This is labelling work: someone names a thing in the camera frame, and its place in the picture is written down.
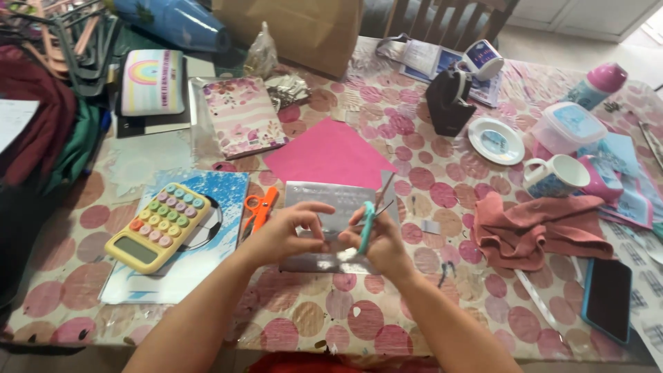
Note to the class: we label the white mug with purple print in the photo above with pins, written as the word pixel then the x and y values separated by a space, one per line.
pixel 482 59

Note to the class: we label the clear plastic bag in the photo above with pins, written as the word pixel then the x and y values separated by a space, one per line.
pixel 261 54

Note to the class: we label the wooden chair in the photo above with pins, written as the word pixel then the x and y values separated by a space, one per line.
pixel 440 20

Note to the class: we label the crumpled silver foil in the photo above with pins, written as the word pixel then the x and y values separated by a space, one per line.
pixel 287 90

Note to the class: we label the pink capped drink bottle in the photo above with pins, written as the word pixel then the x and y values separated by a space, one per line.
pixel 595 85

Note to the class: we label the black tape dispenser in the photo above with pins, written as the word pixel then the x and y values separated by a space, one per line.
pixel 448 106

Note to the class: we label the heap of clothes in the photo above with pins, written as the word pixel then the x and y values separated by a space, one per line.
pixel 41 145

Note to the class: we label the white paper strip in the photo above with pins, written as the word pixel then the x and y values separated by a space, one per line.
pixel 536 300

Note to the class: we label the person's right hand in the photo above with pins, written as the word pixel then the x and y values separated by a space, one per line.
pixel 386 243

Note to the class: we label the pink dotted tablecloth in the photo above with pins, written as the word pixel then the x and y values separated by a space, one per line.
pixel 445 311

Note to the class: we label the blue football print notebook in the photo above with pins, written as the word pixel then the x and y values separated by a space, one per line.
pixel 228 197

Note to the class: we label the silver foil sheet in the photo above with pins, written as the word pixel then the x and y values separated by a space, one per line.
pixel 331 199

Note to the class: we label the white paper sheet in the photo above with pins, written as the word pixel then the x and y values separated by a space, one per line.
pixel 14 122

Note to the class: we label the white mug with blue print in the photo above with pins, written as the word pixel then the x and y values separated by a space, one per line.
pixel 554 179

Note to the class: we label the pink cup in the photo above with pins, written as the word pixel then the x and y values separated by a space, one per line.
pixel 603 181

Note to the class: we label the white sticker sheets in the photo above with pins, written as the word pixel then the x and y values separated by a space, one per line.
pixel 647 269

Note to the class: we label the brown paper bag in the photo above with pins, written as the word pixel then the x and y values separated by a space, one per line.
pixel 295 31

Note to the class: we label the printed sheets with blue pictures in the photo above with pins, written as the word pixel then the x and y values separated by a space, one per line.
pixel 424 59

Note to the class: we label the pink paper sheet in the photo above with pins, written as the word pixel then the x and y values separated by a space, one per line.
pixel 329 153

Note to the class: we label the small white paper label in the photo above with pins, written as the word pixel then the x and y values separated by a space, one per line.
pixel 430 227

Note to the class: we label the smartphone in blue case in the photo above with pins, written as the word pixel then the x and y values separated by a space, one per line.
pixel 607 300

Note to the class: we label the rainbow print pouch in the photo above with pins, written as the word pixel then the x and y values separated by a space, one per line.
pixel 153 83

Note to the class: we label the white round plate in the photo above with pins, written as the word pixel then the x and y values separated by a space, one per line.
pixel 495 141

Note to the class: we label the white cabinet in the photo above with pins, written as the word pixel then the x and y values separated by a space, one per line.
pixel 580 15

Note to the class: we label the clear container with blue lid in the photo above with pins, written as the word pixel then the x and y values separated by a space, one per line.
pixel 567 127

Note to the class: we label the pink towel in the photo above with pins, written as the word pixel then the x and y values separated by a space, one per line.
pixel 533 228

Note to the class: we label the pink floral striped notebook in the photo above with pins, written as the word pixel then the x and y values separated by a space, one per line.
pixel 243 119

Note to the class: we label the pink and blue printed sheets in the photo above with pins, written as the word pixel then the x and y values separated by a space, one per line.
pixel 634 197

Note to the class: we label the person's left hand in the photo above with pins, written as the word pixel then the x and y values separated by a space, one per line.
pixel 274 235

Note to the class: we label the pile of clothes hangers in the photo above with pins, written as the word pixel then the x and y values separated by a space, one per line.
pixel 72 41

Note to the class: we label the translucent white cutout sheet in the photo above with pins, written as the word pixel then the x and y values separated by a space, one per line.
pixel 150 160

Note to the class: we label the person's red clothing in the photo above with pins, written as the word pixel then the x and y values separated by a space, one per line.
pixel 331 363

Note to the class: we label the yellow calculator with pastel keys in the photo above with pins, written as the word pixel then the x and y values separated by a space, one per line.
pixel 155 228

